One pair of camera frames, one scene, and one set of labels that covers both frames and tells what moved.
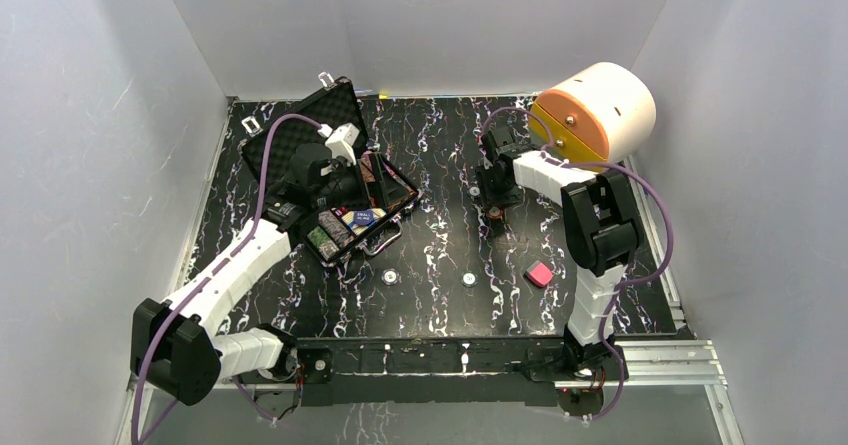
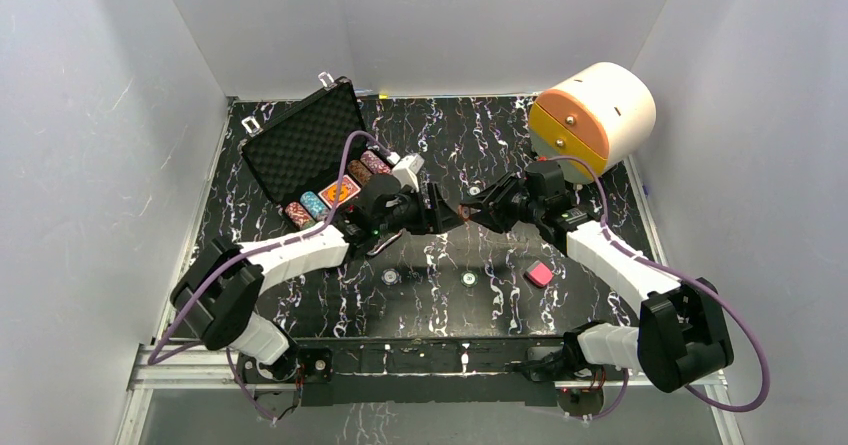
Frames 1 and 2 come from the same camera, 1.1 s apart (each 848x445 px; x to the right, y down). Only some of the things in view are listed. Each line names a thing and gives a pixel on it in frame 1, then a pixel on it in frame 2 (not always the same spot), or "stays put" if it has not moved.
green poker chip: (468, 279) stays put
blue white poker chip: (390, 276) stays put
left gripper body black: (364, 181) -> (428, 210)
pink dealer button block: (539, 273) stays put
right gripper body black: (493, 192) -> (527, 209)
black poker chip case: (312, 171) stays put
